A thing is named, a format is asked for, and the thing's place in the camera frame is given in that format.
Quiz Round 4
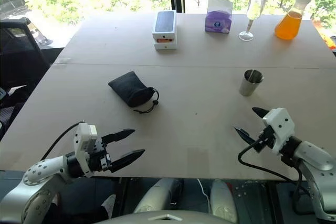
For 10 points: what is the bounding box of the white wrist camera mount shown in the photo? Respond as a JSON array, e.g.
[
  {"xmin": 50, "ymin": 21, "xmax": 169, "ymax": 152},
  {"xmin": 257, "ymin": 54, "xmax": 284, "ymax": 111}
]
[
  {"xmin": 73, "ymin": 123, "xmax": 98, "ymax": 178},
  {"xmin": 262, "ymin": 108, "xmax": 296, "ymax": 155}
]

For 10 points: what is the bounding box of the white phone box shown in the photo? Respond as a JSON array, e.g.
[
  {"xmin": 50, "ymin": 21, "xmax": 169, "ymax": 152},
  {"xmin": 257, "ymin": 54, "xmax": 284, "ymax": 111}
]
[{"xmin": 152, "ymin": 10, "xmax": 177, "ymax": 44}]

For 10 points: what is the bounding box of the clear champagne glass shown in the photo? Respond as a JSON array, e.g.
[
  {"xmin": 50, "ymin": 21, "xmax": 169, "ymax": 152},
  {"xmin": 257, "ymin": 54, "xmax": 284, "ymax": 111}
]
[{"xmin": 238, "ymin": 0, "xmax": 268, "ymax": 42}]

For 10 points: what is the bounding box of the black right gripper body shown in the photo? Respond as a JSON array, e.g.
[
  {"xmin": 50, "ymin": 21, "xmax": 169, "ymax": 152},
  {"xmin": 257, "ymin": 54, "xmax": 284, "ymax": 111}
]
[{"xmin": 253, "ymin": 126, "xmax": 276, "ymax": 154}]

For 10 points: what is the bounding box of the thin white cable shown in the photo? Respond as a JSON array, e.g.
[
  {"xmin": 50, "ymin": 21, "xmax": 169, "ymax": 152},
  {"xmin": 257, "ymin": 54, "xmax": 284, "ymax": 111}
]
[{"xmin": 196, "ymin": 178, "xmax": 212, "ymax": 210}]

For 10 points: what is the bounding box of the grey robot torso cover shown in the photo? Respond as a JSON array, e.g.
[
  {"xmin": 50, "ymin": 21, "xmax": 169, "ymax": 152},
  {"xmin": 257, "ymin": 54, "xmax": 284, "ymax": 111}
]
[{"xmin": 93, "ymin": 210, "xmax": 237, "ymax": 224}]

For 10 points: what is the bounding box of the glass flask with orange liquid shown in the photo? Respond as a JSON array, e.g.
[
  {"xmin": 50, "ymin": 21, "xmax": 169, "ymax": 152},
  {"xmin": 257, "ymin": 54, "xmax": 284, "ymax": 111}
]
[{"xmin": 274, "ymin": 0, "xmax": 313, "ymax": 41}]

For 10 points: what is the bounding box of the stainless steel cup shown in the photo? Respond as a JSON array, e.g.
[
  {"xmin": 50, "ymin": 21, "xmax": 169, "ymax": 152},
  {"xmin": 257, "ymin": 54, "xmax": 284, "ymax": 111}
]
[{"xmin": 239, "ymin": 69, "xmax": 265, "ymax": 97}]

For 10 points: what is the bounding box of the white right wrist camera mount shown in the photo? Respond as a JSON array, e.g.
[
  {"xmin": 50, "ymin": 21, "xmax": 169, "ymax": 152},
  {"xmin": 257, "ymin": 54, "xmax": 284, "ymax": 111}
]
[{"xmin": 262, "ymin": 108, "xmax": 296, "ymax": 155}]

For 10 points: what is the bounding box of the purple tissue box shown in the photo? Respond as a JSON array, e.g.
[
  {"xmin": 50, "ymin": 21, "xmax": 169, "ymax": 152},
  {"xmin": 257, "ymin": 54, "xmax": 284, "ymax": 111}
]
[{"xmin": 204, "ymin": 0, "xmax": 234, "ymax": 35}]

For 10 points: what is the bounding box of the white rounded robot leg shell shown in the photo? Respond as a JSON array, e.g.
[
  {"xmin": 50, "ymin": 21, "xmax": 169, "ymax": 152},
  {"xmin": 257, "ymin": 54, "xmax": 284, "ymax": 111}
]
[
  {"xmin": 133, "ymin": 178, "xmax": 185, "ymax": 215},
  {"xmin": 209, "ymin": 179, "xmax": 238, "ymax": 223}
]

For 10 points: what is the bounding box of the white box with orange print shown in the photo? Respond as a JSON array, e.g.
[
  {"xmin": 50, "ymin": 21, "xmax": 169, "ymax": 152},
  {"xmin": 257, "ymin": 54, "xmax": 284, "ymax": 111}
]
[{"xmin": 154, "ymin": 38, "xmax": 176, "ymax": 52}]

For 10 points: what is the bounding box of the white paper sheet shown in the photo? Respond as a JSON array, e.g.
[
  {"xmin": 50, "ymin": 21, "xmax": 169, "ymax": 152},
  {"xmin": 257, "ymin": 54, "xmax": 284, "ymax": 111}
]
[{"xmin": 7, "ymin": 84, "xmax": 28, "ymax": 97}]

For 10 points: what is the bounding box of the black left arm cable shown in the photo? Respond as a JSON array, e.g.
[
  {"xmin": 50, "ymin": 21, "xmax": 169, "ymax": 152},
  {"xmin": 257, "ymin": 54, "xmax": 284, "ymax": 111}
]
[{"xmin": 40, "ymin": 121, "xmax": 85, "ymax": 162}]

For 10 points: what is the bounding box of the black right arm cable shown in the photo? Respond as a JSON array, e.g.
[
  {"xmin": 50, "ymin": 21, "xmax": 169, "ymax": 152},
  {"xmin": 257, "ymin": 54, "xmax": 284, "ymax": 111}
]
[{"xmin": 237, "ymin": 136, "xmax": 309, "ymax": 216}]

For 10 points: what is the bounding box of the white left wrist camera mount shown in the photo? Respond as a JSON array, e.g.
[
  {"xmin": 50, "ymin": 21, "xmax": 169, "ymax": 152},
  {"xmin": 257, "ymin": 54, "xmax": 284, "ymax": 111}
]
[{"xmin": 73, "ymin": 123, "xmax": 98, "ymax": 178}]

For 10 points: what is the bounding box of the black mesh office chair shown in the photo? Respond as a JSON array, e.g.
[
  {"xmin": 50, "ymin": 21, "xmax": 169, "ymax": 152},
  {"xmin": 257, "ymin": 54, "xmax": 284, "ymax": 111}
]
[{"xmin": 0, "ymin": 17, "xmax": 55, "ymax": 91}]

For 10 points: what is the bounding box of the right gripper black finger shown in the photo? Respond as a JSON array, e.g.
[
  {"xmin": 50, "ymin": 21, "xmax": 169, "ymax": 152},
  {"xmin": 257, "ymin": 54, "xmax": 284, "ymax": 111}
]
[
  {"xmin": 251, "ymin": 107, "xmax": 269, "ymax": 120},
  {"xmin": 233, "ymin": 126, "xmax": 256, "ymax": 145}
]

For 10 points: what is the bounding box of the black drawstring pouch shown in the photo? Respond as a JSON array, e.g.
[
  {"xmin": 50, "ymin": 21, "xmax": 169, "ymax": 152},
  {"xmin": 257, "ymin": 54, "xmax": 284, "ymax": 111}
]
[{"xmin": 108, "ymin": 71, "xmax": 160, "ymax": 115}]

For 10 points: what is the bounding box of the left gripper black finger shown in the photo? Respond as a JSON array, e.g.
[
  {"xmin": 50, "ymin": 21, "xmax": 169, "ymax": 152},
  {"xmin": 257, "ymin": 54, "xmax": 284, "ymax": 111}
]
[
  {"xmin": 110, "ymin": 148, "xmax": 146, "ymax": 174},
  {"xmin": 101, "ymin": 129, "xmax": 136, "ymax": 148}
]

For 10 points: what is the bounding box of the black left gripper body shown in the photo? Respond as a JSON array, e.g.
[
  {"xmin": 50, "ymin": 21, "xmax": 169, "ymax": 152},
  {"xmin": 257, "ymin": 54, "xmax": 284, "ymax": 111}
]
[{"xmin": 88, "ymin": 137, "xmax": 113, "ymax": 174}]

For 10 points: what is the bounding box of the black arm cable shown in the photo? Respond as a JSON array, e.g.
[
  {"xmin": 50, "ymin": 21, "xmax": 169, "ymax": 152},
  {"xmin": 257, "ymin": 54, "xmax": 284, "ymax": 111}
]
[
  {"xmin": 237, "ymin": 136, "xmax": 309, "ymax": 216},
  {"xmin": 40, "ymin": 121, "xmax": 85, "ymax": 162}
]

